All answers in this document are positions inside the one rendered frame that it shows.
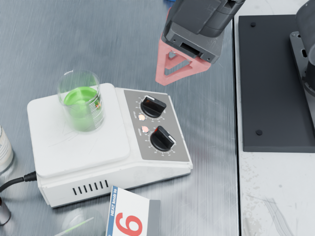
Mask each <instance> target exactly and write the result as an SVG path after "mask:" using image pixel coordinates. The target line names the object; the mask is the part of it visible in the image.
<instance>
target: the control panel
mask: <svg viewBox="0 0 315 236"><path fill-rule="evenodd" d="M124 94H125V98H126V102H127V106H128V110H129V113H130V116H131V120H132V124H133V128H134V131H135V135H136V139H137V143H138V146H139V150H140V153H141V157H142V159H143V160H154V161H174V162H189V157H188V154H187V151H186V148H185V145H184V142H183V139H182V136H181V133H180V130H179V127H178V124H177V121H176V118H175V115H174V112H173V108H172V105H171V102H170V99H169V96H168V95H165V94H157V93H149V92H141V91H132V90H124ZM147 95H149V96H151V97H153V98H155V99H157V100H160V101H162V102H164V103H165V104H166V108H165V110H164V111H163V112H162V114H161V116H160V117H158V118H151V117H149V116H147V115H146V114H145V113H144V112H143V111H142V109H141V103H142V101H143V99H144V98H145V96H147ZM140 115H143V116H144V120H142V119H140V118H139V116H140ZM159 125H160V126H162V127H163V128H164V129H165V130H166V131H167V132H168V133H169V134H170V135H171V136H172V137H173V138H174V139H175V140H176V143H175V145H174V146H173V147H172V148H171V149H170V150H169V151H166V152H163V151H160V150H158V149H156V148H155V147H154V146H153V145H152V143H151V141H150V137H151V135H152V133H153V132H154V131H155V129H156V128H157V127H158V126H159ZM143 127H147V128H148V131H147V132H145V131H144V130H143Z"/></svg>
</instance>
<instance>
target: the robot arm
mask: <svg viewBox="0 0 315 236"><path fill-rule="evenodd" d="M245 1H246V0H176V1H175V3H174V4H173V6H172V7H170V8H169V10H168V13H167V17H166V23H165V27H164V31H163V32H162V34H161V37H160V40H159V44H158V56H157V70H156V78H155V81H156V82H158V83H160V84H162V85H164V86H165V85H168V84H170V83H172V82H174V81H177V80H179V79H181V78H183V77H187V76H190V75H193V74H197V73H200V72H203V71H206V70H208V69H209V67H210V66H211V64H214V63H215V62H216V61H217V60H218V58H219V57H220V56H221V51H222V44H223V38H224V32H225V28H226V26H227V25H228V23H229V22H230V21H231V20H232V18H233V17H234V16H235V15H236V13H237V12H238V10H239V9H240V8H241V6H242V5H243V4H244V3H245ZM295 22H296V25H297V28H298V31H296V32H292V33H291V34H290V37H289V43H290V47H291V50H292V55H293V58H294V62H295V65H296V69H297V73H298V76H299V80H300V84H301V88H302V91H303V95H304V98H305V102H306V106H307V110H308V113H309V117H310V121H311V124H312V128H313V131H314V135H315V0H308V1H307V2H306V3H305V4H304V5H303V6H301V7H300V8H299V10H298V11H297V13H296V16H295ZM169 52H172V53H174V54H176V55H175V56H174V57H172V58H170V57H169ZM303 54H305V57H303ZM184 60H187V61H188V62H189V64H188V65H186V66H184V67H182V68H180V69H179V70H177V71H175V72H173V73H171V74H169V75H165V74H164V72H165V68H167V69H171V68H172V67H174V66H176V65H178V64H179V63H181V62H183V61H184Z"/></svg>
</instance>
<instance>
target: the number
mask: <svg viewBox="0 0 315 236"><path fill-rule="evenodd" d="M145 204H146V200H145V199H142V198H140V197H137V196H135V195H132V194H130V193H127V192H124V191H121V190H119V189H118V194H117V202H116V210H115V218H114V226H113V234H112V236H143V226H144V215H145Z"/></svg>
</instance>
